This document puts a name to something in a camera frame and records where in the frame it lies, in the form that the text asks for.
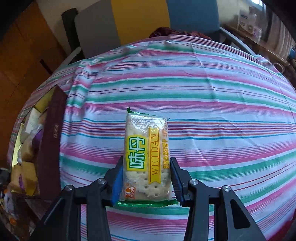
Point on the rectangular tin box gold interior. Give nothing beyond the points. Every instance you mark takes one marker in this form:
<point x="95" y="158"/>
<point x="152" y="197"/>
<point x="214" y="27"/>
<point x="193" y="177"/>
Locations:
<point x="50" y="139"/>

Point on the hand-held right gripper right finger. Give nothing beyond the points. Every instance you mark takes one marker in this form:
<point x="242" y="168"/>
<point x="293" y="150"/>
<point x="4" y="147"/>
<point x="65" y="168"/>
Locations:
<point x="178" y="183"/>

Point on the white carton box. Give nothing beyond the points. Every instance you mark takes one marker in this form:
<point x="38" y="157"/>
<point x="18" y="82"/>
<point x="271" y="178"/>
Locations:
<point x="247" y="19"/>

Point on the colourful floor clutter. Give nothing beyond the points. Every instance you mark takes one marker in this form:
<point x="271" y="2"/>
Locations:
<point x="11" y="208"/>

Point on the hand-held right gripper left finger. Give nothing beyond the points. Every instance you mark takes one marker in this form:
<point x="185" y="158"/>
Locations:
<point x="117" y="183"/>

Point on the cluttered wooden side table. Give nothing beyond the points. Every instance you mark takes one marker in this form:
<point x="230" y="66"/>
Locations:
<point x="254" y="39"/>

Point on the dark red cloth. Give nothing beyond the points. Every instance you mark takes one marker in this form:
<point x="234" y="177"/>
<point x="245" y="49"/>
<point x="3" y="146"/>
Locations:
<point x="180" y="33"/>

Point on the wooden cabinet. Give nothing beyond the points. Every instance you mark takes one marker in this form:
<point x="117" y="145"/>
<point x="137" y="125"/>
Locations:
<point x="23" y="58"/>

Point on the green-edged cracker packet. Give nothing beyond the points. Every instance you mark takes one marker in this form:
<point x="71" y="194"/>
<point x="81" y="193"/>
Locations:
<point x="143" y="150"/>

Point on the grey yellow blue chair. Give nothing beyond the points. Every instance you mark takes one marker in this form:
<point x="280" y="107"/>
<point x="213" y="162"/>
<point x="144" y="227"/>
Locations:
<point x="138" y="20"/>

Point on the white paper packet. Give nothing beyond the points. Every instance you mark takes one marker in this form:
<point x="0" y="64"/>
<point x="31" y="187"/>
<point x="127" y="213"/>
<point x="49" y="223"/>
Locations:
<point x="32" y="122"/>

